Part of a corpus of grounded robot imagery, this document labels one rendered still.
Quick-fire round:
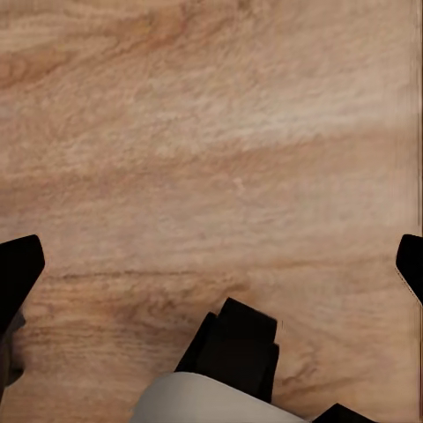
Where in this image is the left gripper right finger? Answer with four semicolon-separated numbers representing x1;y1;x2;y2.
397;234;423;303

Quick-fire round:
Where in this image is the cauldron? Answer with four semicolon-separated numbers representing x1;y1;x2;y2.
0;310;26;402

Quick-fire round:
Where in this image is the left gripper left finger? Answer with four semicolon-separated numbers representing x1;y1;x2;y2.
0;234;45;338

